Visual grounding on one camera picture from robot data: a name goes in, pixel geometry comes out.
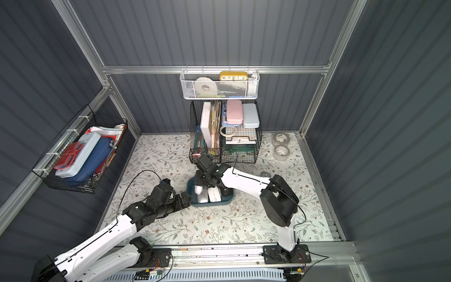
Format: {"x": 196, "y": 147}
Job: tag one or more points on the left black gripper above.
{"x": 181, "y": 200}

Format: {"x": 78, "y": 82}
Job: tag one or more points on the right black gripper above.
{"x": 203, "y": 179}

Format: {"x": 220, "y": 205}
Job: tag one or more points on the teal plastic storage box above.
{"x": 190, "y": 190}

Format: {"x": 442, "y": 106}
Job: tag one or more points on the white slim computer mouse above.
{"x": 202, "y": 194}

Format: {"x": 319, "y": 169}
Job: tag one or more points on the white rounded computer mouse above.
{"x": 265, "y": 174}

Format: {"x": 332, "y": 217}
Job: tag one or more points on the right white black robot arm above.
{"x": 279, "y": 201}

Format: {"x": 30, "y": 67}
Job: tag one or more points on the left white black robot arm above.
{"x": 117, "y": 246}

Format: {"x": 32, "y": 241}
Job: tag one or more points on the black computer mouse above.
{"x": 226, "y": 192}

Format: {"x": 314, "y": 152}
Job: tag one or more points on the white box upright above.
{"x": 205, "y": 123}

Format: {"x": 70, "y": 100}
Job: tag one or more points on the light grey pencil case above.
{"x": 250, "y": 116}

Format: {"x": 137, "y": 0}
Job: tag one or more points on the pink pencil case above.
{"x": 234, "y": 112}

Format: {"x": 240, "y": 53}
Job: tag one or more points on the clear tape roll front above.
{"x": 281, "y": 153}

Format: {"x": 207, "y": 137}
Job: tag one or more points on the clear tape roll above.
{"x": 280, "y": 139}
{"x": 281, "y": 153}

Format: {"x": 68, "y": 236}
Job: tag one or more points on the clear tape roll rear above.
{"x": 280, "y": 139}

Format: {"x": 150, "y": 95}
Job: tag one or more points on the small circuit board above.
{"x": 147, "y": 275}

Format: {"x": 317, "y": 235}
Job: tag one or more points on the white tape roll in basket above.
{"x": 205, "y": 87}

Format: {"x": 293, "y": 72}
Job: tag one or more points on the white mesh hanging basket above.
{"x": 244, "y": 90}

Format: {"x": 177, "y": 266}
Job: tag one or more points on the blue zip case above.
{"x": 100, "y": 152}

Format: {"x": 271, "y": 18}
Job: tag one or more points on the yellow clock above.
{"x": 233, "y": 76}

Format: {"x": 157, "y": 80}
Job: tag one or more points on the white plastic case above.
{"x": 90, "y": 140}

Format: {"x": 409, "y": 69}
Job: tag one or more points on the red wallet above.
{"x": 69, "y": 155}

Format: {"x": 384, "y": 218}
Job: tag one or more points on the black wire desk organizer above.
{"x": 243, "y": 147}

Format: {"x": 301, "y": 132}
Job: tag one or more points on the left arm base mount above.
{"x": 160, "y": 257}

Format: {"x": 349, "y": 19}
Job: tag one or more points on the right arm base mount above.
{"x": 275, "y": 254}

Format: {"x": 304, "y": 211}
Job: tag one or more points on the black wire wall basket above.
{"x": 106, "y": 125}

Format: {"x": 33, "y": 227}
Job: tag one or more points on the aluminium rail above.
{"x": 331, "y": 261}

